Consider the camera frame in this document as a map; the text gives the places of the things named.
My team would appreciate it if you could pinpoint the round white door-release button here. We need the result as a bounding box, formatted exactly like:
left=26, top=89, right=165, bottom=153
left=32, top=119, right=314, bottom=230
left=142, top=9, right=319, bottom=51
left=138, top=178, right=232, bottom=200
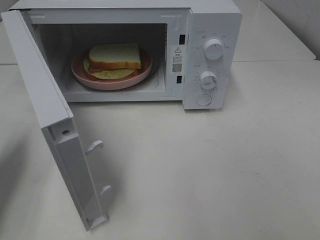
left=196, top=94, right=212, bottom=106

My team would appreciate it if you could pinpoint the white bread sandwich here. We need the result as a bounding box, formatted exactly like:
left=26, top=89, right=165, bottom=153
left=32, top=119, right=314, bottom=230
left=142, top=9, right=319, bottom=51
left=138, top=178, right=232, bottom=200
left=83, top=43, right=142, bottom=80

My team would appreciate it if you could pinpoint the pink round plate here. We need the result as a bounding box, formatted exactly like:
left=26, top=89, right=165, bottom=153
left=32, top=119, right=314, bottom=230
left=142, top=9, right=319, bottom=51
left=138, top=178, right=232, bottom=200
left=71, top=48, right=153, bottom=91

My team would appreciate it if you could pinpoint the white microwave door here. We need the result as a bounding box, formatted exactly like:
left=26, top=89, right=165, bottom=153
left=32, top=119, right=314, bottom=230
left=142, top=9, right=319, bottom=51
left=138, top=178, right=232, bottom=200
left=1, top=10, right=112, bottom=231

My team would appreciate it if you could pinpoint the glass microwave turntable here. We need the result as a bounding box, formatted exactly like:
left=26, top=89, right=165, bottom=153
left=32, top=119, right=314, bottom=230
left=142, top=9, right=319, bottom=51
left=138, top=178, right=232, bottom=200
left=134, top=60, right=161, bottom=91

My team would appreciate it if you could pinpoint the lower white timer knob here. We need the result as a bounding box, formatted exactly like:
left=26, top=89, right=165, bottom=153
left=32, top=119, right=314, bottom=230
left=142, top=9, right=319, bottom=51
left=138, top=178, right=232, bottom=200
left=200, top=71, right=218, bottom=90

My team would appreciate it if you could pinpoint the white microwave oven body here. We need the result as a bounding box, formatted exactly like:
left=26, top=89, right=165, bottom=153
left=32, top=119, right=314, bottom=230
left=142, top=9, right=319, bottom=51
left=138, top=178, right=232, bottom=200
left=5, top=0, right=242, bottom=110

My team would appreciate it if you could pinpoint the upper white power knob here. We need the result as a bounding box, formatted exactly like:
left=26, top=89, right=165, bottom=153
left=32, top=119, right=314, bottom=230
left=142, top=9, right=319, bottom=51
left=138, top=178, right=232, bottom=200
left=203, top=37, right=225, bottom=60

